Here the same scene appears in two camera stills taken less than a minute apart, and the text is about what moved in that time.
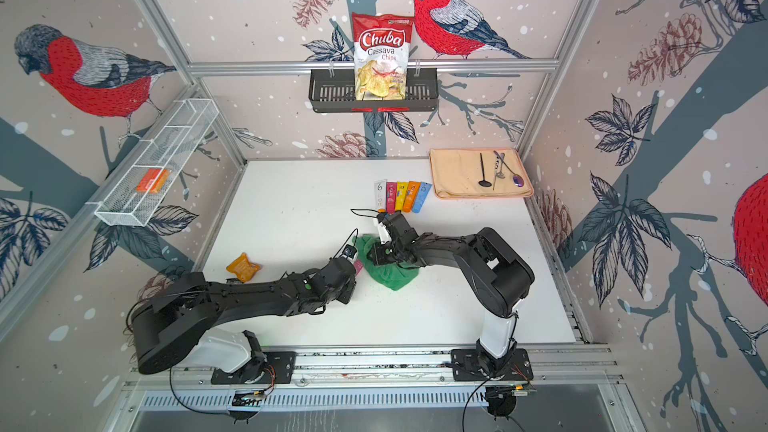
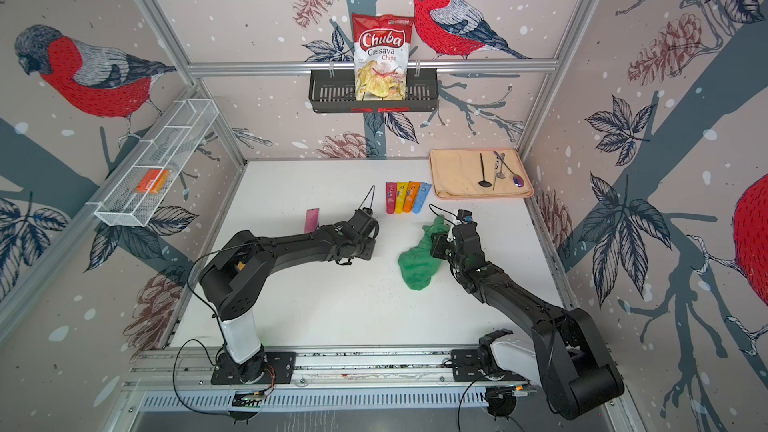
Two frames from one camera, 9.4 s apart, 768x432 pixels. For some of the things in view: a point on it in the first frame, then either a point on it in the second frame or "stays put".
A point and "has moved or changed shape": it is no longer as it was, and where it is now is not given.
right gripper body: [388, 252] → [445, 250]
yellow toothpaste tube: [401, 195] stays put
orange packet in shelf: [154, 180] stays put
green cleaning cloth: [390, 274] has moved or changed shape
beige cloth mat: [473, 173] stays put
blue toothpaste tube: [420, 197] stays put
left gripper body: [344, 296] → [365, 250]
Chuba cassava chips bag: [381, 56] stays put
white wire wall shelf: [134, 198] stays put
